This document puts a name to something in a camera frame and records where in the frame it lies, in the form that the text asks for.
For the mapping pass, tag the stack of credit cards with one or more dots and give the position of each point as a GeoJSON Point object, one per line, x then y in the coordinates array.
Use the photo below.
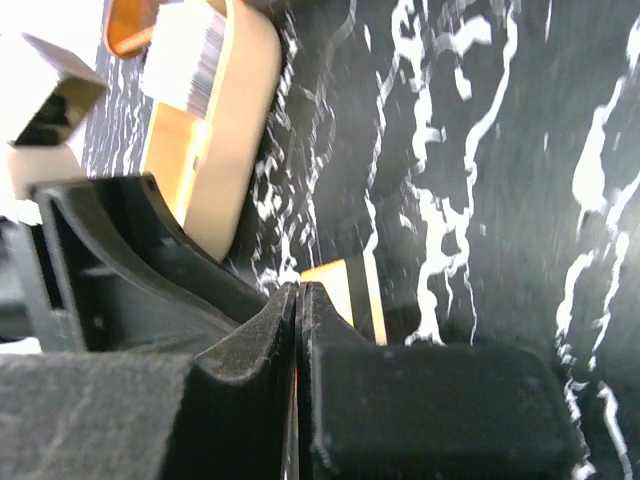
{"type": "Point", "coordinates": [182, 59]}

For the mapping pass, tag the brown gold credit card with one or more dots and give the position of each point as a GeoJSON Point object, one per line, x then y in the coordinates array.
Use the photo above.
{"type": "Point", "coordinates": [352, 285]}

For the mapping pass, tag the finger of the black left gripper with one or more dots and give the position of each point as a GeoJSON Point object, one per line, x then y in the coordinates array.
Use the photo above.
{"type": "Point", "coordinates": [115, 271]}

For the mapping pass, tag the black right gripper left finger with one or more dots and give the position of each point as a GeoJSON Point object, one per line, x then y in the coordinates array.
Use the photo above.
{"type": "Point", "coordinates": [217, 415]}

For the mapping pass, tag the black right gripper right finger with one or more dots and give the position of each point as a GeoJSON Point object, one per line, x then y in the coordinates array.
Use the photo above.
{"type": "Point", "coordinates": [423, 412]}

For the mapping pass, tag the beige oval card tray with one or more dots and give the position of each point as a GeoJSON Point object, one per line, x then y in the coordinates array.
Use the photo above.
{"type": "Point", "coordinates": [202, 167]}

